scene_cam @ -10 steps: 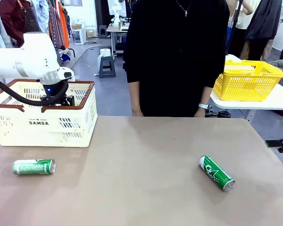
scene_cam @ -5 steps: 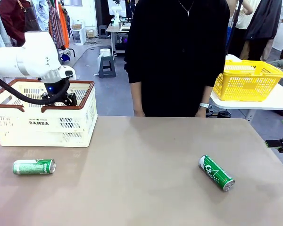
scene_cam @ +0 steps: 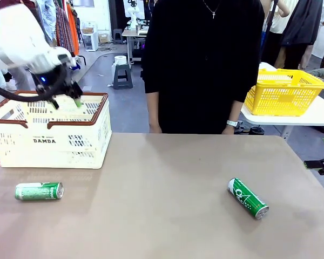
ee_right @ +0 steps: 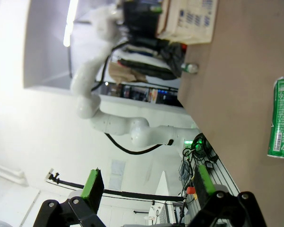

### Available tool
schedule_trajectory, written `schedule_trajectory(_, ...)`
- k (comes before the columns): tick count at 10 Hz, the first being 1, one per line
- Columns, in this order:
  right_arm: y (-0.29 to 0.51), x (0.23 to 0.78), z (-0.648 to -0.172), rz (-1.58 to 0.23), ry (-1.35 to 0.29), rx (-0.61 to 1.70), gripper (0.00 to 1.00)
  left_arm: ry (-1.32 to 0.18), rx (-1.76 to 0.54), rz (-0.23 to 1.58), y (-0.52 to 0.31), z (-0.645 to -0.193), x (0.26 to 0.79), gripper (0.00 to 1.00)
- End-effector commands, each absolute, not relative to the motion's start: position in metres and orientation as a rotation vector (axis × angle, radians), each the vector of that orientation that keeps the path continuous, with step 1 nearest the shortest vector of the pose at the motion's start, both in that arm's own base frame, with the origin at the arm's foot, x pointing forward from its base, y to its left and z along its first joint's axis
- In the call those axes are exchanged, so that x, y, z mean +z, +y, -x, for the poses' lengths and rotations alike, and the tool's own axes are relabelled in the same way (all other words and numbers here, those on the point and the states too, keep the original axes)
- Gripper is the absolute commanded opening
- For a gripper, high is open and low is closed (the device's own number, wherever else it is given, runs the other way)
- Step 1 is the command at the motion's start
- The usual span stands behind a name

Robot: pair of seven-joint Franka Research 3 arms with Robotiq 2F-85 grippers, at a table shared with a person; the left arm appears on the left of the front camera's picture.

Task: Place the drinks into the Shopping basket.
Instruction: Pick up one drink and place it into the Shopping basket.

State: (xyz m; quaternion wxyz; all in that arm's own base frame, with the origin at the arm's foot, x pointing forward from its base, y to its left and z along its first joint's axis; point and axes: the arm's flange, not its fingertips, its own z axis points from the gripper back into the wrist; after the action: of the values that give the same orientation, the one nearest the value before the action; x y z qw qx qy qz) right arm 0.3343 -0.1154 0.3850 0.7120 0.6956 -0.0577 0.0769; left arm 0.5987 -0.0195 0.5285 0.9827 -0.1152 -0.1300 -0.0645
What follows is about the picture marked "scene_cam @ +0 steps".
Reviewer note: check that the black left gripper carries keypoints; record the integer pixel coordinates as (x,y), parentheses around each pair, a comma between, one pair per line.
(52,78)

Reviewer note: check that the green can white sail print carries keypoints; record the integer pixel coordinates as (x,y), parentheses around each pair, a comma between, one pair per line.
(245,198)

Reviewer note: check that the person's left forearm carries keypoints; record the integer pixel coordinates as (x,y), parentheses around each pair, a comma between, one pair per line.
(233,110)

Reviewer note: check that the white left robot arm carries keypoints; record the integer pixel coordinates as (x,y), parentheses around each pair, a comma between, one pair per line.
(16,40)

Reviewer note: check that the person's right forearm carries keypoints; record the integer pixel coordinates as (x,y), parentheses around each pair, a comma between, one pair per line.
(152,110)

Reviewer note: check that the yellow plastic basket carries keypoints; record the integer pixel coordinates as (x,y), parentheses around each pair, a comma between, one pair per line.
(280,94)

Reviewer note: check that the person's left hand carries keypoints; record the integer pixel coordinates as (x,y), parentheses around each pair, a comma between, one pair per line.
(227,130)

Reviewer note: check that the person's right hand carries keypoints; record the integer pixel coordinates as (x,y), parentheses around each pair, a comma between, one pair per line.
(155,129)

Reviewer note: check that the white side table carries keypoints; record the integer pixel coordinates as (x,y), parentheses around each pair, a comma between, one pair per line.
(321,113)

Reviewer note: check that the white air purifier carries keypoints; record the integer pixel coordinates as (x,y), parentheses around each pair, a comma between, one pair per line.
(91,41)

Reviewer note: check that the striped hanging garment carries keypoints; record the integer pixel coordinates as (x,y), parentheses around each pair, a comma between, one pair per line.
(63,32)

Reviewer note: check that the orange hanging garment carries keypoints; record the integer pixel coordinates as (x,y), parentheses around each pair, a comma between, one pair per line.
(73,32)

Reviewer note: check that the dark plastic step stool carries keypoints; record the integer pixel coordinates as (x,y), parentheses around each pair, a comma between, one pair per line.
(122,78)

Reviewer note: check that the white paper roll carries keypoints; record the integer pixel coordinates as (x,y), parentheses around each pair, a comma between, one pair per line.
(120,60)

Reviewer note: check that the small cardboard box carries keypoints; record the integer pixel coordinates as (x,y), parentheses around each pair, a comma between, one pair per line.
(87,30)
(103,38)

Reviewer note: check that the small grey stool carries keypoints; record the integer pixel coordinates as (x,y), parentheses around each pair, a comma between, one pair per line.
(117,35)

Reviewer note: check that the white wrist watch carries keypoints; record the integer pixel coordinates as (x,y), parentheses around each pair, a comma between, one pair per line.
(231,123)

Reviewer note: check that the background work table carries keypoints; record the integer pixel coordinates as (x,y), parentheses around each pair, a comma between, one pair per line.
(129,33)

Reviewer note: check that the green speckled drink can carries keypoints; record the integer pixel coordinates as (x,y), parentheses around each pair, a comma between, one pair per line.
(37,191)

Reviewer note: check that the black stand pole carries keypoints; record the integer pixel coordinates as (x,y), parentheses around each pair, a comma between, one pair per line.
(267,32)

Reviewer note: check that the black hanging coat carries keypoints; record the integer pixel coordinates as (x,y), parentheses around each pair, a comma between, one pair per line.
(302,24)

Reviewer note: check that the person's black sweater torso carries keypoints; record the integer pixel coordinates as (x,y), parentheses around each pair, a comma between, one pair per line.
(202,67)

